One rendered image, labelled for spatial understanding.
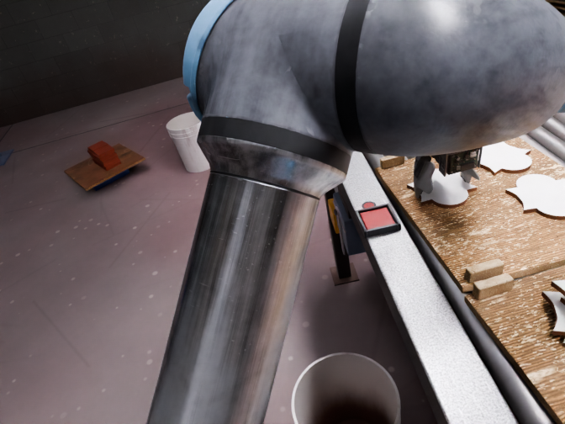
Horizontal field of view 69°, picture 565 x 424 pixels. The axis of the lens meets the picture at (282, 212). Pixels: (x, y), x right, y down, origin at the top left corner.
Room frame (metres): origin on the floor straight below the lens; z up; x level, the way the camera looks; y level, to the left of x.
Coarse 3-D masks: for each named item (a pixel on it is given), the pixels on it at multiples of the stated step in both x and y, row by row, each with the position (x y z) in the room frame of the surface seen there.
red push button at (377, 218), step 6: (372, 210) 0.69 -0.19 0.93; (378, 210) 0.69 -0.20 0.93; (384, 210) 0.68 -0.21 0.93; (366, 216) 0.68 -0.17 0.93; (372, 216) 0.67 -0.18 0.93; (378, 216) 0.67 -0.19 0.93; (384, 216) 0.67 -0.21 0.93; (390, 216) 0.66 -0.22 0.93; (366, 222) 0.66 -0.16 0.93; (372, 222) 0.66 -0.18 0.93; (378, 222) 0.65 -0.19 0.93; (384, 222) 0.65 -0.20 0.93; (390, 222) 0.64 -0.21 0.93; (366, 228) 0.65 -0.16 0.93
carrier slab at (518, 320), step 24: (528, 288) 0.40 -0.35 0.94; (552, 288) 0.39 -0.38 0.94; (480, 312) 0.38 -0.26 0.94; (504, 312) 0.37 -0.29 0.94; (528, 312) 0.36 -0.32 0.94; (552, 312) 0.35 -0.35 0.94; (504, 336) 0.33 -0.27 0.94; (528, 336) 0.33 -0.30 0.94; (552, 336) 0.32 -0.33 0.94; (528, 360) 0.29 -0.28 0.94; (552, 360) 0.28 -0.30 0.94; (528, 384) 0.27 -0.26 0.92; (552, 384) 0.25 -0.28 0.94; (552, 408) 0.23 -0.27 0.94
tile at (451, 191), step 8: (432, 176) 0.74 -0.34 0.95; (440, 176) 0.73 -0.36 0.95; (448, 176) 0.73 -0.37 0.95; (456, 176) 0.72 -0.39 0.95; (408, 184) 0.73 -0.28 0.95; (440, 184) 0.70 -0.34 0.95; (448, 184) 0.70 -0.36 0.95; (456, 184) 0.69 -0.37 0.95; (464, 184) 0.68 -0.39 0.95; (424, 192) 0.69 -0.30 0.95; (432, 192) 0.68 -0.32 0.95; (440, 192) 0.68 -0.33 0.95; (448, 192) 0.67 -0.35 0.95; (456, 192) 0.67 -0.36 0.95; (464, 192) 0.66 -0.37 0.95; (424, 200) 0.66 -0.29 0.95; (432, 200) 0.66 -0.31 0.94; (440, 200) 0.65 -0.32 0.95; (448, 200) 0.65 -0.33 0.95; (456, 200) 0.64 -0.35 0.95; (464, 200) 0.63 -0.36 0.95; (448, 208) 0.63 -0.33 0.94
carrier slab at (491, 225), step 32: (544, 160) 0.71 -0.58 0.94; (480, 192) 0.66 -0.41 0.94; (416, 224) 0.61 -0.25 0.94; (448, 224) 0.59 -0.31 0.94; (480, 224) 0.57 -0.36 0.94; (512, 224) 0.55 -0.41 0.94; (544, 224) 0.53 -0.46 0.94; (448, 256) 0.51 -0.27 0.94; (480, 256) 0.49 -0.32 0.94; (512, 256) 0.47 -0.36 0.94; (544, 256) 0.46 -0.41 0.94
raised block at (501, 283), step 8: (488, 280) 0.42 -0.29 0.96; (496, 280) 0.41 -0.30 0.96; (504, 280) 0.41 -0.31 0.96; (512, 280) 0.41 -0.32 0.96; (480, 288) 0.40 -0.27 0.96; (488, 288) 0.40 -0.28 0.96; (496, 288) 0.40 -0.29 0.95; (504, 288) 0.40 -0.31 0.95; (512, 288) 0.41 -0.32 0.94; (480, 296) 0.40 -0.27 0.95; (488, 296) 0.40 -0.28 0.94
